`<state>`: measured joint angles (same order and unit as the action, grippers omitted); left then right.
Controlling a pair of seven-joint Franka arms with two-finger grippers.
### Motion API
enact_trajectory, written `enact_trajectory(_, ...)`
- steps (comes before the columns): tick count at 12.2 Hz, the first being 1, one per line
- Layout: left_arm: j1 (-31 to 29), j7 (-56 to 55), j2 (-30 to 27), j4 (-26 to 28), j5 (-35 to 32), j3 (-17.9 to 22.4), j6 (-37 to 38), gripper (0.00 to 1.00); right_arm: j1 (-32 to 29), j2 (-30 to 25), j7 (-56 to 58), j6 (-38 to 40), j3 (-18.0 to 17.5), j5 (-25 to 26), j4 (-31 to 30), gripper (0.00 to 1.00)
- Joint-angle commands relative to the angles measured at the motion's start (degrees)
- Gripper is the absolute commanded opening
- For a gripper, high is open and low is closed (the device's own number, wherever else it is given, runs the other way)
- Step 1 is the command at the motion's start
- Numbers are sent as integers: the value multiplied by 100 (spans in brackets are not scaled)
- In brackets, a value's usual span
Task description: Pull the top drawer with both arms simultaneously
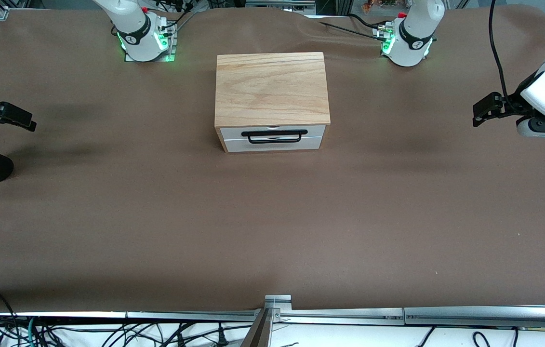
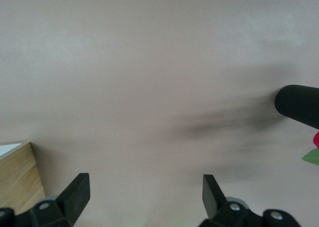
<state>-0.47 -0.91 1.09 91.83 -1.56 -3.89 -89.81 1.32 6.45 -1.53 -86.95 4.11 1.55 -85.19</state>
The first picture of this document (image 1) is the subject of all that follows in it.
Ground white drawer with black handle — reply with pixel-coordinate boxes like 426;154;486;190
220;125;327;145

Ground wooden drawer cabinet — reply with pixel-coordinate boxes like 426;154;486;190
214;52;331;153

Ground brown table cloth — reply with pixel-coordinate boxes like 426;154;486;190
0;5;545;314

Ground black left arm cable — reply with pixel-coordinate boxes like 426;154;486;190
489;0;523;104

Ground thin black table cable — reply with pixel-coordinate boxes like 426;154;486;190
347;13;388;28

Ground thick black braided cable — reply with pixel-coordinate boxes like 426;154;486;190
319;21;385;38

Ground black base connector cable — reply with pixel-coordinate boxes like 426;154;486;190
157;0;203;32

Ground short aluminium frame rail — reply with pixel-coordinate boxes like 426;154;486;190
405;305;545;329

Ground long aluminium frame rail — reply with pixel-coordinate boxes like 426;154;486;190
126;308;405;326

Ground aluminium frame post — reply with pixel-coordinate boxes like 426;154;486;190
241;295;292;347

